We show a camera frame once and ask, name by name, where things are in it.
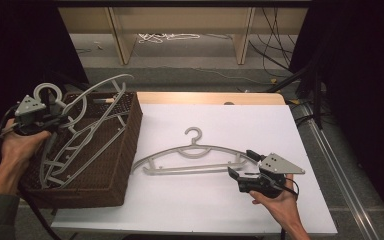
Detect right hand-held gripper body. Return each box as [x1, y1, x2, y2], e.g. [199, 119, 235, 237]
[237, 152, 307, 200]

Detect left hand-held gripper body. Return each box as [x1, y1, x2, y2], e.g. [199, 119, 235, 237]
[12, 94, 53, 136]

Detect grey plastic clothes hanger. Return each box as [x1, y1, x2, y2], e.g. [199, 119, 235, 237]
[33, 73, 135, 191]
[131, 126, 260, 177]

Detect brown wicker basket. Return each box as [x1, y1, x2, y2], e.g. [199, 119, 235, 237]
[19, 91, 144, 210]

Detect person's right hand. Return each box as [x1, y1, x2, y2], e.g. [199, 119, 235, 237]
[248, 173, 296, 220]

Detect person's left hand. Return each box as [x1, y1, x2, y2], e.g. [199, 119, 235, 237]
[0, 118, 52, 171]

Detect white table sheet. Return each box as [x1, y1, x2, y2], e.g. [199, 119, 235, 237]
[50, 103, 338, 236]

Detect dark curtain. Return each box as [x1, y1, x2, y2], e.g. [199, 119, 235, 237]
[0, 0, 90, 199]
[289, 0, 384, 233]

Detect light wooden desk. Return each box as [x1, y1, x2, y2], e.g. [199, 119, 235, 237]
[58, 6, 309, 66]

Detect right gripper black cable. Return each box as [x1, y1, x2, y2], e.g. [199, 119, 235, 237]
[243, 171, 300, 198]

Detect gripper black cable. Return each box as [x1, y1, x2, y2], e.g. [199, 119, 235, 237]
[243, 171, 300, 198]
[0, 105, 63, 240]

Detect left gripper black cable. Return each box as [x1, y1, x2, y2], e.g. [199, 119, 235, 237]
[0, 105, 63, 240]

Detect metal floor rail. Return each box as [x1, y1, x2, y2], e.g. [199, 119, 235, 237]
[298, 102, 383, 240]

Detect thin white floor cable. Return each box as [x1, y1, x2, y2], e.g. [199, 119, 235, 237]
[191, 67, 272, 86]

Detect black hanging cables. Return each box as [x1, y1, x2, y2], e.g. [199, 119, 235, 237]
[248, 6, 298, 78]

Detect white coiled floor cable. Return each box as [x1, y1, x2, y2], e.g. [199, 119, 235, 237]
[137, 32, 202, 45]

